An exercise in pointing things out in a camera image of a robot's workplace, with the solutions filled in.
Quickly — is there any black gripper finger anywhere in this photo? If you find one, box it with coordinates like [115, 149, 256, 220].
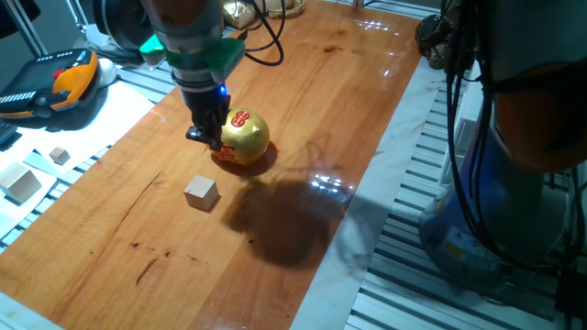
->
[185, 125, 207, 143]
[205, 130, 225, 152]

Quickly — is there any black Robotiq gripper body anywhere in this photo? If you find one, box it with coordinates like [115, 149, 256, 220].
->
[180, 82, 232, 137]

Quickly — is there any pale wooden cube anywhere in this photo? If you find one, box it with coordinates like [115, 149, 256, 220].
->
[183, 174, 220, 213]

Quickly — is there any forearm in black sleeve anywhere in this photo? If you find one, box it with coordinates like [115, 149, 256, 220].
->
[0, 0, 41, 39]

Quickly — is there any white rounded plastic object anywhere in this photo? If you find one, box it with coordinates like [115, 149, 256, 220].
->
[96, 57, 119, 88]

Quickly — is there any golden piggy bank red print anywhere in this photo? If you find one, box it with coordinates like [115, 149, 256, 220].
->
[210, 107, 271, 168]

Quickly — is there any gold foil bag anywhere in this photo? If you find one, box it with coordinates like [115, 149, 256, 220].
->
[222, 0, 257, 29]

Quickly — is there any black round spool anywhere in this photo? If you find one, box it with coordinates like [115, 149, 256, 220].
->
[93, 0, 160, 52]

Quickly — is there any orange wood grain board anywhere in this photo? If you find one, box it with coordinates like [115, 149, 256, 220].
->
[0, 0, 422, 330]

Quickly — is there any tiny wooden cube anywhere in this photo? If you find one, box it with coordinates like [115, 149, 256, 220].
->
[49, 146, 72, 166]

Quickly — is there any black orange teach pendant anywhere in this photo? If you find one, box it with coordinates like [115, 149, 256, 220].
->
[0, 48, 102, 120]

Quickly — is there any large pale wooden block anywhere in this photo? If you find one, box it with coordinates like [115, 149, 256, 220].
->
[0, 161, 42, 205]

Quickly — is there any slanted aluminium pole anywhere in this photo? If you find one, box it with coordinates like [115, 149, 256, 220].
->
[4, 0, 50, 59]

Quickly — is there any white marble pattern sheet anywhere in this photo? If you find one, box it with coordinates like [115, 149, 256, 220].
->
[0, 57, 449, 330]

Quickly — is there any aluminium frame pole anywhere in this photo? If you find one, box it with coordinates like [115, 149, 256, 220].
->
[67, 0, 91, 29]

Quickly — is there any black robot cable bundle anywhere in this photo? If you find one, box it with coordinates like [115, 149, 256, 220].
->
[238, 0, 587, 276]

